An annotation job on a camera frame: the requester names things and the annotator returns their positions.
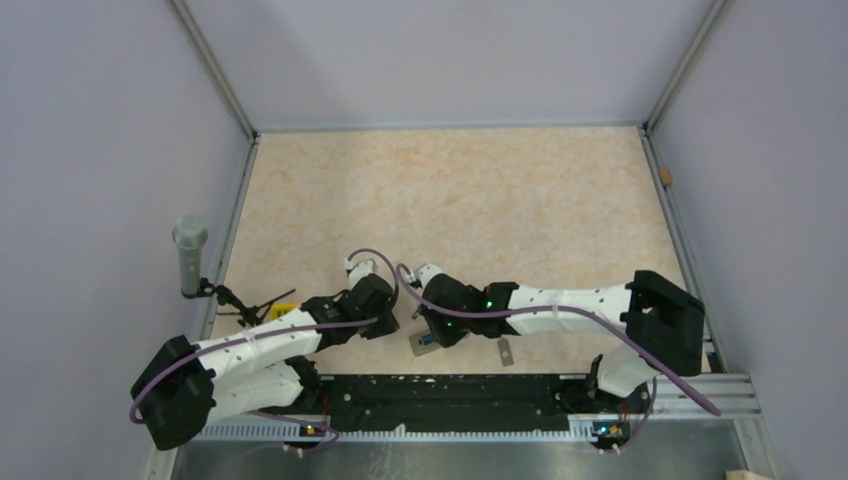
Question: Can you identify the grey battery cover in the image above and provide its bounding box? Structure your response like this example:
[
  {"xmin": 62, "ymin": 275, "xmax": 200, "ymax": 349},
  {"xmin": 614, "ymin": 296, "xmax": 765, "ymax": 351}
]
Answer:
[{"xmin": 497, "ymin": 338, "xmax": 514, "ymax": 367}]

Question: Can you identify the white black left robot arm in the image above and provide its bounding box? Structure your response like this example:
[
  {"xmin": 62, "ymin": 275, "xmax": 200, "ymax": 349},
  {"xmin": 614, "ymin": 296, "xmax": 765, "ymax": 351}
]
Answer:
[{"xmin": 129, "ymin": 273, "xmax": 398, "ymax": 451}]

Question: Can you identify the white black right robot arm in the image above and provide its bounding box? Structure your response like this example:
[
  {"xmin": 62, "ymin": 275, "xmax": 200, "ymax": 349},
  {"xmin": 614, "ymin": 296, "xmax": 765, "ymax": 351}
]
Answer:
[{"xmin": 406, "ymin": 264, "xmax": 705, "ymax": 412}]

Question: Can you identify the yellow clamp tool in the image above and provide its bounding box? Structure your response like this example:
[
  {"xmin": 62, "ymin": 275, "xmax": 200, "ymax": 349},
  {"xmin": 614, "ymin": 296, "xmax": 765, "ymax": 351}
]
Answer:
[{"xmin": 268, "ymin": 303, "xmax": 299, "ymax": 321}]

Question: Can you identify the grey microphone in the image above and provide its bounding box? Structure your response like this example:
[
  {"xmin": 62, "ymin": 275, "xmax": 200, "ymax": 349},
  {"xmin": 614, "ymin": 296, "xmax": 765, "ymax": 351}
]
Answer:
[{"xmin": 172, "ymin": 214, "xmax": 208, "ymax": 298}]

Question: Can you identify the small tan block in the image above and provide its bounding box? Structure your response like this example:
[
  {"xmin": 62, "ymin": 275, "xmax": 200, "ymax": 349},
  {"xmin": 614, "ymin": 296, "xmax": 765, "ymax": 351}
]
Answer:
[{"xmin": 657, "ymin": 167, "xmax": 673, "ymax": 188}]

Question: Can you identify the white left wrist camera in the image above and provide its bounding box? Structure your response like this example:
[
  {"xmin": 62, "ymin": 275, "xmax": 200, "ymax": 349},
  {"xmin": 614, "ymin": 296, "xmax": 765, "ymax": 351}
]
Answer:
[{"xmin": 344, "ymin": 259, "xmax": 377, "ymax": 286}]

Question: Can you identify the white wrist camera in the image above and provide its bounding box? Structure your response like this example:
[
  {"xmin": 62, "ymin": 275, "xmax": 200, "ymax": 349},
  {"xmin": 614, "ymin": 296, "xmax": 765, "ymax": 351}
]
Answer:
[
  {"xmin": 410, "ymin": 263, "xmax": 444, "ymax": 290},
  {"xmin": 344, "ymin": 259, "xmax": 377, "ymax": 286}
]

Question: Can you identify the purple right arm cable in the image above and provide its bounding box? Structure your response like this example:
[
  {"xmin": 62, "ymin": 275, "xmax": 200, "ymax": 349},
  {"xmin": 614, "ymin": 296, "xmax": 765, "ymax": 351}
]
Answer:
[{"xmin": 395, "ymin": 263, "xmax": 722, "ymax": 418}]

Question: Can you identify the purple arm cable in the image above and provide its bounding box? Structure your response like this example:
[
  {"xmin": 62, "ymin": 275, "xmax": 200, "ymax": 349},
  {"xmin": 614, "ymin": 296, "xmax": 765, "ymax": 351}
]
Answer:
[
  {"xmin": 129, "ymin": 248, "xmax": 401, "ymax": 425},
  {"xmin": 395, "ymin": 263, "xmax": 722, "ymax": 418}
]

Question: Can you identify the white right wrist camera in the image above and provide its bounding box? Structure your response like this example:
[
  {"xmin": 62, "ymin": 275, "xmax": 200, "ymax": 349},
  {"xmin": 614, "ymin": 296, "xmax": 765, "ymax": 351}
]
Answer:
[{"xmin": 410, "ymin": 263, "xmax": 444, "ymax": 290}]

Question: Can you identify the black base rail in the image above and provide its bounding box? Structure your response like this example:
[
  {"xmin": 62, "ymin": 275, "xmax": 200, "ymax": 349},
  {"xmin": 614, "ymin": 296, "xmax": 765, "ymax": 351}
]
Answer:
[{"xmin": 273, "ymin": 374, "xmax": 650, "ymax": 433}]

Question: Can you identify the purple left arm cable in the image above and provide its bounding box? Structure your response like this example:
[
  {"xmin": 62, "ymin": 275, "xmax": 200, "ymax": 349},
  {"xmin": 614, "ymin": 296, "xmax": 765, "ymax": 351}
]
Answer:
[{"xmin": 129, "ymin": 248, "xmax": 401, "ymax": 425}]

